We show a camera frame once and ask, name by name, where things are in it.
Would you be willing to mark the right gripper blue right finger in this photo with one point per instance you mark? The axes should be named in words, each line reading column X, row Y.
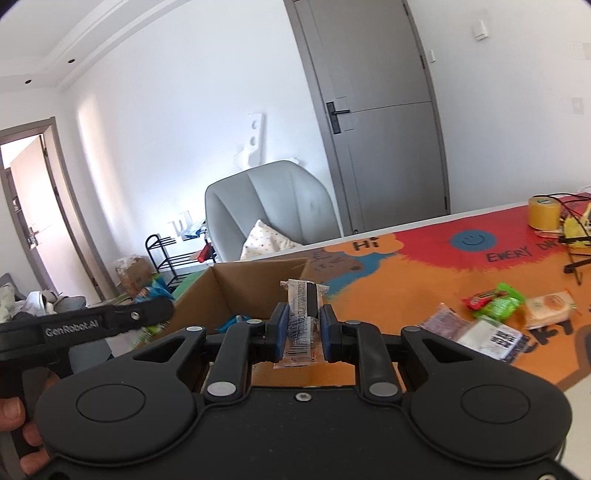
column 330, row 333

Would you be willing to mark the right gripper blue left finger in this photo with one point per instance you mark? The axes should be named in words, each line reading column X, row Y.
column 277, row 331

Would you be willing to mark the clear white bar packet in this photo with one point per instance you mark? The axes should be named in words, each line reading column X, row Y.
column 304, row 345

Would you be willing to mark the beige cake snack packet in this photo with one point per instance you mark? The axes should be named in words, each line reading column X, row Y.
column 548, row 309

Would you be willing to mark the person's hand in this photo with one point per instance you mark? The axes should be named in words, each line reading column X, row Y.
column 14, row 418

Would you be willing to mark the cardboard box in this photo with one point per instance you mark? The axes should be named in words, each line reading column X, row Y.
column 252, row 289

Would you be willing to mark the white dotted cushion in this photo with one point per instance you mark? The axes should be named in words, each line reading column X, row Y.
column 264, row 240

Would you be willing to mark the purple clear snack packet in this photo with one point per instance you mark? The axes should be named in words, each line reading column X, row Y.
column 447, row 323

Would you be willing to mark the grey armchair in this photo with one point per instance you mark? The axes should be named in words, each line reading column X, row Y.
column 282, row 194

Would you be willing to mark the red candy packet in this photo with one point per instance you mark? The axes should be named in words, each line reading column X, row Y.
column 478, row 301

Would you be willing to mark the black shoe rack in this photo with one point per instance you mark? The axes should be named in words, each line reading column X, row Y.
column 174, row 268

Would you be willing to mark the white black snack packet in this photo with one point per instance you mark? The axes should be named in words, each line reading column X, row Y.
column 494, row 340

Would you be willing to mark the bright green snack packet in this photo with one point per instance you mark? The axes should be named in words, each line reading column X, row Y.
column 505, row 303

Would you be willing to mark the colourful cartoon table mat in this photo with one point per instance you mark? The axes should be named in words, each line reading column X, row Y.
column 398, row 278

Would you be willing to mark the yellow tape roll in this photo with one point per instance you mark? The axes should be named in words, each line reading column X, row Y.
column 544, row 213

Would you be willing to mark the grey door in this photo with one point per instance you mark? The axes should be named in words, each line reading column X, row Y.
column 388, row 166

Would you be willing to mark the yellow plastic bag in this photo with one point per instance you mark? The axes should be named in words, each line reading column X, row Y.
column 576, row 230

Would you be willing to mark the white wall hook board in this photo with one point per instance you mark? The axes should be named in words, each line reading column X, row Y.
column 252, row 154

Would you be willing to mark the black door handle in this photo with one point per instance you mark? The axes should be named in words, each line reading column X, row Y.
column 334, row 114

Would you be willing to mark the black wire stand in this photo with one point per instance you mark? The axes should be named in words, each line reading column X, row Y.
column 578, row 258

